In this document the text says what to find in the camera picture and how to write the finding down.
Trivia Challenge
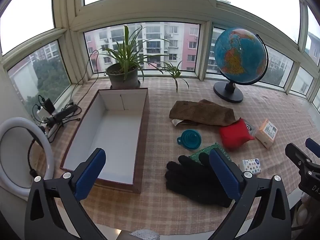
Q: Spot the white ring light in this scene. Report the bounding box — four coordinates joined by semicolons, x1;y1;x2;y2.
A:
0;118;55;197

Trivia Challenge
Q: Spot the brown towel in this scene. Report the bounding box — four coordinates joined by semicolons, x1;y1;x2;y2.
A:
169;99;236;127

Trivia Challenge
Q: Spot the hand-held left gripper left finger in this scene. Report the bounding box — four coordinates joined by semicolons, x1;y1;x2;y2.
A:
24;148;107;240

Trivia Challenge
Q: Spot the brown cardboard box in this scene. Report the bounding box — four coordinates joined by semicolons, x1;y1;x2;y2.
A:
59;87;150;194

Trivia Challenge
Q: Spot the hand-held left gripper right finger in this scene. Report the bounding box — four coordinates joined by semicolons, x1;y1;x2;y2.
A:
209;148;292;240

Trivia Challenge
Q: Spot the black knit glove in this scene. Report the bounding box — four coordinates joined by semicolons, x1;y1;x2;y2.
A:
164;153;233;208

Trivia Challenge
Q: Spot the orange tissue pack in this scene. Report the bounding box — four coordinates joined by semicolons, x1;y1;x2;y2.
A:
254;119;278;149

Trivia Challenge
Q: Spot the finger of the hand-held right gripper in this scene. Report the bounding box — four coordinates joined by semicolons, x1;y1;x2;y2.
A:
305;138;320;158
285;143;320;173

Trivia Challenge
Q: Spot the blue desk globe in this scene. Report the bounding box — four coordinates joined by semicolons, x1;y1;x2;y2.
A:
213;27;269;103

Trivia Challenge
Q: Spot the teal collapsible funnel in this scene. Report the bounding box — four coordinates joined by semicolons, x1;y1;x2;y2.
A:
176;129;202;151

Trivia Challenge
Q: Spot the grey packet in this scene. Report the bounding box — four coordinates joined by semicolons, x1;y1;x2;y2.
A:
244;120;257;137

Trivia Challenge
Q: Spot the white window frame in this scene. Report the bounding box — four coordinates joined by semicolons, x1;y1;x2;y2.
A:
0;0;320;110

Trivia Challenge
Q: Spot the potted spider plant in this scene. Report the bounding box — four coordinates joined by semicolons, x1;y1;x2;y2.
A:
89;25;190;93

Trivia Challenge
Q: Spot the pink and white apartment building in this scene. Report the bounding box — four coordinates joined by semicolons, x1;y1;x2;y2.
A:
85;22;200;72

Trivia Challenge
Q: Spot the black power adapter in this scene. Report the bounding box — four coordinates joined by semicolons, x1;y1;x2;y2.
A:
41;99;55;114

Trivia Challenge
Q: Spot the small dotted tissue pack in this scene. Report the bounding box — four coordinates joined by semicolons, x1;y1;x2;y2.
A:
239;158;262;175

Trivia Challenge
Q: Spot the green scouring pad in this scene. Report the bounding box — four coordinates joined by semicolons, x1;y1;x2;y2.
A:
189;142;232;166

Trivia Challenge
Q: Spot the long black cable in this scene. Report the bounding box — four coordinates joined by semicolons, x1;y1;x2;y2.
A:
71;49;100;104

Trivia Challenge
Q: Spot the black power strip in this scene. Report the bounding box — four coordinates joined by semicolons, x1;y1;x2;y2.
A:
46;104;78;124

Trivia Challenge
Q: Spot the white power strip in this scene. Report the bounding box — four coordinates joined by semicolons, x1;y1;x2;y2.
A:
41;115;63;137

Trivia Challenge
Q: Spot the red fabric pouch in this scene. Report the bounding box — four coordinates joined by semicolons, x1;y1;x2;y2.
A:
219;118;255;152

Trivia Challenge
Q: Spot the person's right hand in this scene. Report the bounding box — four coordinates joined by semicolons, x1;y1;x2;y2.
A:
296;196;320;230

